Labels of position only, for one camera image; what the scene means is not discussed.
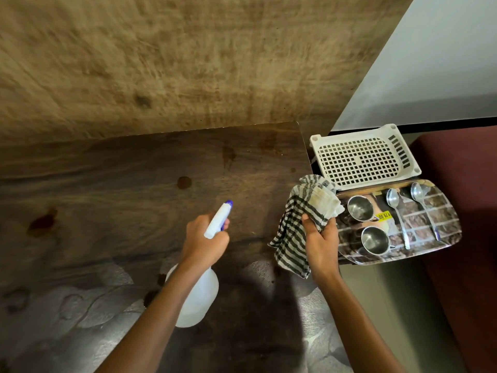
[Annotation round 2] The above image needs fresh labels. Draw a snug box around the person's left hand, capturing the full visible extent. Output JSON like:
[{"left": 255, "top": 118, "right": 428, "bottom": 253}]
[{"left": 180, "top": 213, "right": 231, "bottom": 271}]

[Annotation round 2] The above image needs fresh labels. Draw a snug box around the person's right hand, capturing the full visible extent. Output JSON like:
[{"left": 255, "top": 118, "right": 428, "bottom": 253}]
[{"left": 301, "top": 213, "right": 341, "bottom": 285}]

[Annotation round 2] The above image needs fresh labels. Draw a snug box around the black white striped cloth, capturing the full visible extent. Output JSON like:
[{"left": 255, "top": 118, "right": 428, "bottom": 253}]
[{"left": 268, "top": 175, "right": 345, "bottom": 279}]

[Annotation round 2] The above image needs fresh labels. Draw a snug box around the white spray bottle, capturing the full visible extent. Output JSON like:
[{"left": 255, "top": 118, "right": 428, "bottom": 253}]
[{"left": 165, "top": 200, "right": 234, "bottom": 328}]

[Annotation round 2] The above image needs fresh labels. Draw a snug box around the person's right forearm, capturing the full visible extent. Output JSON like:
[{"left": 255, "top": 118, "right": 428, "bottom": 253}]
[{"left": 312, "top": 268, "right": 406, "bottom": 373}]

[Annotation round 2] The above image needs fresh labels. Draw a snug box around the person's left forearm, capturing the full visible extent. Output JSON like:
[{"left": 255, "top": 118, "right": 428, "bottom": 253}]
[{"left": 95, "top": 257, "right": 212, "bottom": 373}]

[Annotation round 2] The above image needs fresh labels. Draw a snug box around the small steel cup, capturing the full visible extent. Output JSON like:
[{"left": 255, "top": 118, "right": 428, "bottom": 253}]
[
  {"left": 346, "top": 196, "right": 380, "bottom": 223},
  {"left": 360, "top": 226, "right": 396, "bottom": 256}
]

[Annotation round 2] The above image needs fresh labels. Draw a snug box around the white plastic perforated basket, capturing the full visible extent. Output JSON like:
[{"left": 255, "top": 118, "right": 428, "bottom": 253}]
[{"left": 309, "top": 124, "right": 422, "bottom": 191}]

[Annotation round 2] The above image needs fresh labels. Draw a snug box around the steel spoon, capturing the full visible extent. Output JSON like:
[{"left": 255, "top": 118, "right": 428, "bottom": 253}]
[
  {"left": 410, "top": 182, "right": 442, "bottom": 242},
  {"left": 385, "top": 188, "right": 411, "bottom": 250}
]

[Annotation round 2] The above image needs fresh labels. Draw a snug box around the brick print serving tray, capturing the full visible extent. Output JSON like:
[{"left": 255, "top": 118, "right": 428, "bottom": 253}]
[{"left": 336, "top": 179, "right": 463, "bottom": 266}]

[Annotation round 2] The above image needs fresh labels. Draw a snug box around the dark red sofa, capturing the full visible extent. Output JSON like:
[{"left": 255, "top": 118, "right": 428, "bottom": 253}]
[{"left": 409, "top": 126, "right": 497, "bottom": 373}]

